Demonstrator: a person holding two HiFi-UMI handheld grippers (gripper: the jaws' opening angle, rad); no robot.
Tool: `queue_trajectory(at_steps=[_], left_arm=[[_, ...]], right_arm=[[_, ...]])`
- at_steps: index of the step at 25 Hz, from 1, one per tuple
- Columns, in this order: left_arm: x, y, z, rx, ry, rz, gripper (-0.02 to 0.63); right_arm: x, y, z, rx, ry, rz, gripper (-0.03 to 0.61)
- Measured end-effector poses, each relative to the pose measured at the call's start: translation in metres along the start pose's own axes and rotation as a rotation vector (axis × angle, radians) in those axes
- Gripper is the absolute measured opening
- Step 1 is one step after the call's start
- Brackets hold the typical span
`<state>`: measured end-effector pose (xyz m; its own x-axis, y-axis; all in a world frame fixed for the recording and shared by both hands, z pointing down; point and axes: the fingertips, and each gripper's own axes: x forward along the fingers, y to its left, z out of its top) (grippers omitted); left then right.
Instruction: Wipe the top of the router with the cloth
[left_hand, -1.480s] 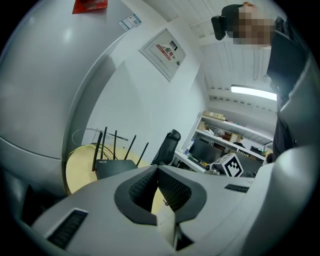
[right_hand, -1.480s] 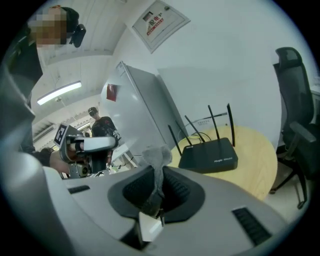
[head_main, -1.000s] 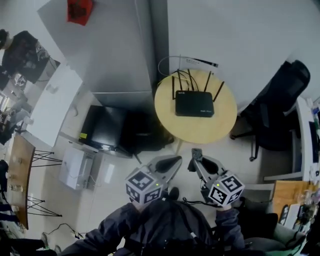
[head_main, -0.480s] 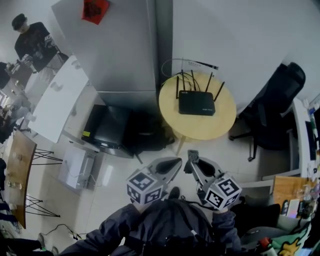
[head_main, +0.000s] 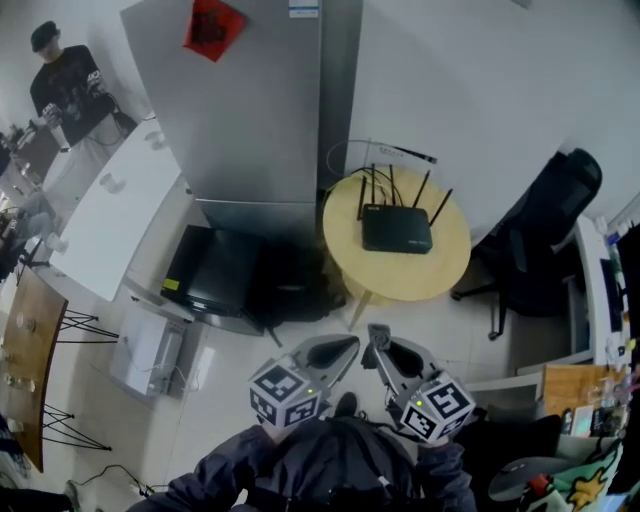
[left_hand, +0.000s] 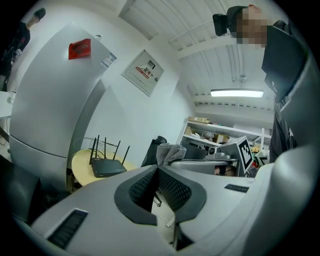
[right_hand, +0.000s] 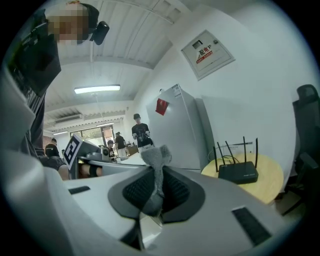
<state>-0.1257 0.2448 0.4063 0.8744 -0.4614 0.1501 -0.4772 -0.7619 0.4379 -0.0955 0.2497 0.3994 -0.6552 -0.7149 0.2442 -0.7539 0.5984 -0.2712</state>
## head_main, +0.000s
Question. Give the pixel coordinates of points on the colourful star print garment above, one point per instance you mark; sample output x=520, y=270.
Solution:
x=585, y=490

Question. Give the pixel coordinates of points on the light wooden cluttered desk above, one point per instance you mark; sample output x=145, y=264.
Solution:
x=565, y=390

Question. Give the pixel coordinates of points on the grey rounded cushion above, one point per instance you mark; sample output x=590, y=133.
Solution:
x=525, y=472

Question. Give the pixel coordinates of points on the white blue label sticker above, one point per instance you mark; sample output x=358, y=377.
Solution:
x=304, y=9

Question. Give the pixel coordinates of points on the person's black shoe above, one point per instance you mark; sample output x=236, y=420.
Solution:
x=346, y=405

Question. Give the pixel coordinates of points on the round light wooden side table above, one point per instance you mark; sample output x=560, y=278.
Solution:
x=400, y=275

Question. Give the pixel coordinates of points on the black bag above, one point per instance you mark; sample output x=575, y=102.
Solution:
x=295, y=290

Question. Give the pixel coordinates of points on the red paper decoration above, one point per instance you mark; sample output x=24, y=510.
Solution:
x=212, y=27

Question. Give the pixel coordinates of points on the blurry dark grey object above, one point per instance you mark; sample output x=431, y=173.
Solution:
x=379, y=337

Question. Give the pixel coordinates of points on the clear plastic cup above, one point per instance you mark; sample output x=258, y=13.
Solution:
x=112, y=183
x=57, y=243
x=155, y=140

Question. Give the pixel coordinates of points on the person's right forearm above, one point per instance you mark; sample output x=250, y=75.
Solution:
x=445, y=475

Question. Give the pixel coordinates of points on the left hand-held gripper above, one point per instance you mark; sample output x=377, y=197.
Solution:
x=280, y=400

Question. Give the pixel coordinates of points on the person's black jacket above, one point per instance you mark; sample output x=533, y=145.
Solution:
x=340, y=465

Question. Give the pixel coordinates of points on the grey refrigerator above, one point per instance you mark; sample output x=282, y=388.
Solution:
x=240, y=125

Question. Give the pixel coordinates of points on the small yellow label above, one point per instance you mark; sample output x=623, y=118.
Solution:
x=170, y=285

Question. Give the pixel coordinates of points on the black office chair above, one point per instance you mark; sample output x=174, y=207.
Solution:
x=545, y=225

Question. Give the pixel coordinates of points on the white printed board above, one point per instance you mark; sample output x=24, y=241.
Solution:
x=400, y=151

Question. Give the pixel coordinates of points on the person's left forearm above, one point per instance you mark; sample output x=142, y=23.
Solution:
x=235, y=460

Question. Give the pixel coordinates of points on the black router with antennas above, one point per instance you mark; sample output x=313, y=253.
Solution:
x=395, y=230

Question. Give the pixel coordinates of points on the white rectangular desk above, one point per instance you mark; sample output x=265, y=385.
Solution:
x=110, y=235

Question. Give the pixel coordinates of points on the white box appliance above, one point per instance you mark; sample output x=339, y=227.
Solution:
x=142, y=350

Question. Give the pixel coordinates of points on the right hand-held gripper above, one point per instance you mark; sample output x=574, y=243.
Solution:
x=435, y=405

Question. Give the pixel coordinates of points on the white office desk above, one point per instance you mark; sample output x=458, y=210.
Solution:
x=590, y=280

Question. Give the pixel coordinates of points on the black cabinet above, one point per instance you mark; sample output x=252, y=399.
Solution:
x=215, y=270

